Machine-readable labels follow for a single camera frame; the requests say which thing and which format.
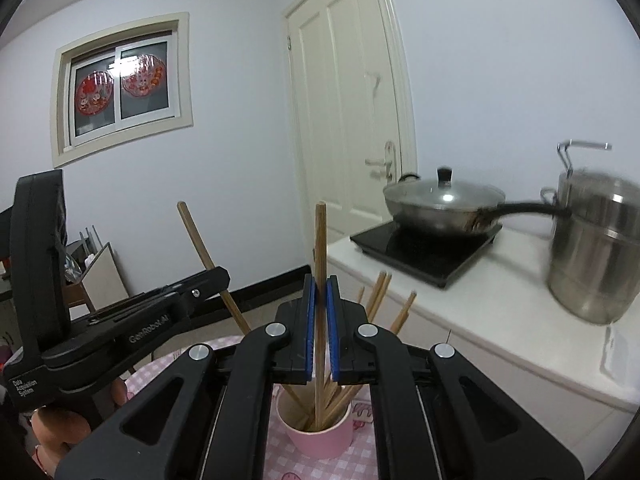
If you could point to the bunch of wooden chopsticks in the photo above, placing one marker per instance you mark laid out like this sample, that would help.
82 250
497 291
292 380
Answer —
378 295

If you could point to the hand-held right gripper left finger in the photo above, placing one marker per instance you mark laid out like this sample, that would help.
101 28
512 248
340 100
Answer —
311 325

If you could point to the wooden side cabinet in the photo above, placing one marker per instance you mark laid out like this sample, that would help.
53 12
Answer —
102 275

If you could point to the single wooden chopstick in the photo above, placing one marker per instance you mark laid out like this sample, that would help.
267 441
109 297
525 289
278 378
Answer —
200 245
320 240

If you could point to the cream panel door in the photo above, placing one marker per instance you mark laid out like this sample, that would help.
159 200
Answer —
345 110

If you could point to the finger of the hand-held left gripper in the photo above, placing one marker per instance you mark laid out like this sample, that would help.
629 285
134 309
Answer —
195 292

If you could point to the white kitchen cabinet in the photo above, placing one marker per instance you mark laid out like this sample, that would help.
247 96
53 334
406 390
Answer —
475 320

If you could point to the stainless steel steamer pot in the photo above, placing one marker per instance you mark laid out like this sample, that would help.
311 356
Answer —
595 250

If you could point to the person's left hand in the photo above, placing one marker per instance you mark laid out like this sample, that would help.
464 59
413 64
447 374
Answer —
57 430

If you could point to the red round window decoration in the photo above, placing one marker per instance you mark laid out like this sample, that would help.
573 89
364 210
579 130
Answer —
142 77
94 94

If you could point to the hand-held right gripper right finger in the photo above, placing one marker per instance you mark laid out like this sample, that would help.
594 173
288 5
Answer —
332 330

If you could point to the pink checked tablecloth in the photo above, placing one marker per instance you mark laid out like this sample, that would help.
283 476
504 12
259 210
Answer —
285 467

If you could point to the pink paper cup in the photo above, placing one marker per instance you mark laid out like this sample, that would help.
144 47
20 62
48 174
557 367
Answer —
320 445

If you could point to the upright cutting boards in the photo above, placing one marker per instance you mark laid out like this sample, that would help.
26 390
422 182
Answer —
91 242

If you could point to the black induction cooker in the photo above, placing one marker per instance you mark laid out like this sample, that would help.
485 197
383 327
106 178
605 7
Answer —
425 255

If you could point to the glass wok lid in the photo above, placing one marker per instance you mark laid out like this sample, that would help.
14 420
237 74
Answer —
440 194

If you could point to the framed sliding window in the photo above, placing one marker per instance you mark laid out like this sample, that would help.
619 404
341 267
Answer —
130 110

